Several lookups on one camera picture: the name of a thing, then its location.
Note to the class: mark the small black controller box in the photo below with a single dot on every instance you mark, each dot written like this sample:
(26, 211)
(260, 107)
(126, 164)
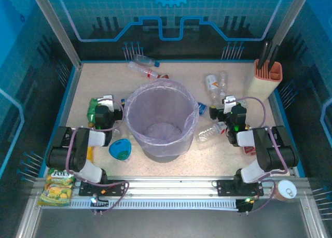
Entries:
(245, 207)
(99, 204)

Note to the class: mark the clear bottle blue cap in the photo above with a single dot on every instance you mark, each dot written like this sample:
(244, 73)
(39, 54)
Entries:
(144, 59)

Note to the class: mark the purple translucent bin liner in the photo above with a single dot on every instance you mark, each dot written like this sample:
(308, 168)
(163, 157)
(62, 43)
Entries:
(160, 103)

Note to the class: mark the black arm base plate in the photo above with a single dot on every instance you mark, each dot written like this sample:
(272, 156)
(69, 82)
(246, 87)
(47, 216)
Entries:
(225, 188)
(114, 188)

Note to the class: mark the aluminium mounting rail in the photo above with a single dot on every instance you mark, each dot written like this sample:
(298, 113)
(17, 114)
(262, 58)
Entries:
(168, 188)

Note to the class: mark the green plastic bottle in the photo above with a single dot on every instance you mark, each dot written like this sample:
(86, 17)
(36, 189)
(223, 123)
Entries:
(92, 108)

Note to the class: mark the clear bottle red white label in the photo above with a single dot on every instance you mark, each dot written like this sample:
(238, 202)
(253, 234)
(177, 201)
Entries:
(207, 131)
(116, 131)

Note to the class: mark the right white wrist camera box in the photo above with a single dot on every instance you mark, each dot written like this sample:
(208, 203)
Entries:
(229, 104)

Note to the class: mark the blue rounded plastic container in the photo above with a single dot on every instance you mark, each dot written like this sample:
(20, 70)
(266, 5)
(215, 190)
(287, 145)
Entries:
(119, 148)

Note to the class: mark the brown red snack wrapper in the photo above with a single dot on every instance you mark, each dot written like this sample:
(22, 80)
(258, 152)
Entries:
(164, 76)

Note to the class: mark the plain clear plastic bottle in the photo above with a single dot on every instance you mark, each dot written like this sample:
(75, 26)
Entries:
(223, 80)

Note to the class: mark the red white labelled bottle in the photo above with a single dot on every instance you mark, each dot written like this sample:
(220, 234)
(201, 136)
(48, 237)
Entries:
(249, 151)

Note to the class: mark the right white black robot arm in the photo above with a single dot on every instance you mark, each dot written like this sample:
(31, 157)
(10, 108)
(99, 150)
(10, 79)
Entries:
(264, 150)

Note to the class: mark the long clear bottle red band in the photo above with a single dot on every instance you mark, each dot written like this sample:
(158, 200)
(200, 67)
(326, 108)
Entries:
(140, 69)

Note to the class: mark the grey round trash bin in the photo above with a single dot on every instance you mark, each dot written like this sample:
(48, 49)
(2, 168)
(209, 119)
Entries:
(166, 159)

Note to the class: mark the aluminium frame post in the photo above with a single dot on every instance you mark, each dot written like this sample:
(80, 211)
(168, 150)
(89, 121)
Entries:
(58, 28)
(291, 15)

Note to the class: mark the yellow snack packet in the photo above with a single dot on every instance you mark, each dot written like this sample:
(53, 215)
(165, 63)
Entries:
(90, 153)

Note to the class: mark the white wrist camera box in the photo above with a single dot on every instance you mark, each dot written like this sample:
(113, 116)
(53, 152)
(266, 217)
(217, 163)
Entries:
(108, 103)
(229, 104)

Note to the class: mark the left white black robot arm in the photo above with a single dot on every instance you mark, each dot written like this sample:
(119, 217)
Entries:
(77, 150)

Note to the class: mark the brown tin can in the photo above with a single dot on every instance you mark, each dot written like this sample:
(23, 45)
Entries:
(285, 190)

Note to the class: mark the beige knife block orange top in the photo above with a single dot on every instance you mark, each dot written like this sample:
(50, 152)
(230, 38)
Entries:
(262, 87)

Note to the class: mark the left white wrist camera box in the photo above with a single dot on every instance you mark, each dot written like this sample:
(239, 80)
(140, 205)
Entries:
(108, 103)

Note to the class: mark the small blue packet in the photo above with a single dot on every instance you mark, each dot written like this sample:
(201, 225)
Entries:
(201, 108)

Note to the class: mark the green yellow candy bag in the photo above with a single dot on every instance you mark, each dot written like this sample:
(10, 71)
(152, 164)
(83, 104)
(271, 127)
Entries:
(57, 188)

